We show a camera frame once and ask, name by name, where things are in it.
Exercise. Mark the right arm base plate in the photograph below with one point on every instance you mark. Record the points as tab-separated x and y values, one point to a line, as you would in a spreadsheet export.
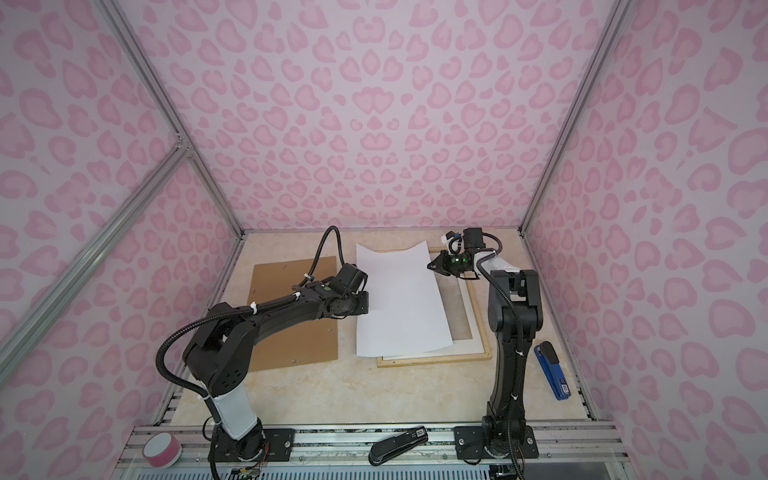
471	444

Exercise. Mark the autumn forest photo print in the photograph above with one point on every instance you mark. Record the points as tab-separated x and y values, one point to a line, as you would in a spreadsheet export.
406	315

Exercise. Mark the blue stapler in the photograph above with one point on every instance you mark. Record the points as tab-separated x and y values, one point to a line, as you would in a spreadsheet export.
550	365

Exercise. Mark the pink white tape roll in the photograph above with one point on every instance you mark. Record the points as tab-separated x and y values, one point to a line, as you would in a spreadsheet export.
162	450

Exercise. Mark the light wooden picture frame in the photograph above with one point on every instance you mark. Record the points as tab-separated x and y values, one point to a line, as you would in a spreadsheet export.
417	316

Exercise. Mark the aluminium mounting rail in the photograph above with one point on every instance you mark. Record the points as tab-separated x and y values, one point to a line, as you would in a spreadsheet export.
569	449

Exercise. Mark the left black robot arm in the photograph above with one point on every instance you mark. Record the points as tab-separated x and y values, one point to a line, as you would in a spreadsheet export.
219	353

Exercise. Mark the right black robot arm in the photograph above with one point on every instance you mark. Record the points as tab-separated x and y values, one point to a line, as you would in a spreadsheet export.
515	315

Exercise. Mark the black stapler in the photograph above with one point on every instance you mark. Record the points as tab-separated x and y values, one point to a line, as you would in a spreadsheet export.
394	446

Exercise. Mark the white mat board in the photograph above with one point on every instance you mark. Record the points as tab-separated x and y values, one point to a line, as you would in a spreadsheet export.
469	341

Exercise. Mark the brown frame backing board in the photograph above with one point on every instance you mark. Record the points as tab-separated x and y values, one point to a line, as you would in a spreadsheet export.
290	338

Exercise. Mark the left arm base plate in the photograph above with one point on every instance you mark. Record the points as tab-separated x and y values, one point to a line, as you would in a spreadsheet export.
270	445

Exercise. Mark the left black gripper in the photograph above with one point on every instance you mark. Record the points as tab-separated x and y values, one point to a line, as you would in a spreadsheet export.
364	295

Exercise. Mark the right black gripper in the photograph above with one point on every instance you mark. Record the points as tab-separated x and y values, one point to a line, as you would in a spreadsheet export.
444	268

